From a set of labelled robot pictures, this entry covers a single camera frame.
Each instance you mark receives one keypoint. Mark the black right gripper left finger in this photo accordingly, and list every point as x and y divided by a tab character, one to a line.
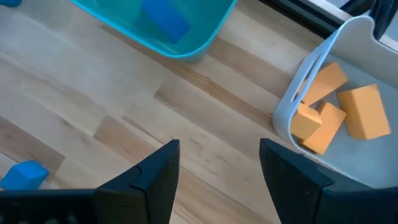
149	186

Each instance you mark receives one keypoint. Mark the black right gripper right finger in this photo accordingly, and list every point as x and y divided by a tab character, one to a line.
311	199

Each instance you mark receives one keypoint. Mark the orange rectangular block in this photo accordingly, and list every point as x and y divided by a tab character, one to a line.
326	81
363	112
329	130

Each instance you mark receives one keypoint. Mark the blue cube block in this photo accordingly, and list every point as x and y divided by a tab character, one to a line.
23	175

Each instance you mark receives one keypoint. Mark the blue rectangular block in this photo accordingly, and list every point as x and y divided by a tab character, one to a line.
166	18

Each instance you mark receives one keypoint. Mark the white plastic bin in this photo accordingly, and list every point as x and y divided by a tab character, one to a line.
357	46

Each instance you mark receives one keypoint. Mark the teal plastic bin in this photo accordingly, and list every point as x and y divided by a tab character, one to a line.
109	12

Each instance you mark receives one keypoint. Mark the blue plastic bin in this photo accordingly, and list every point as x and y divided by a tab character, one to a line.
9	2

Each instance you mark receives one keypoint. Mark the black aluminium table frame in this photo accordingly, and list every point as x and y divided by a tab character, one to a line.
295	12

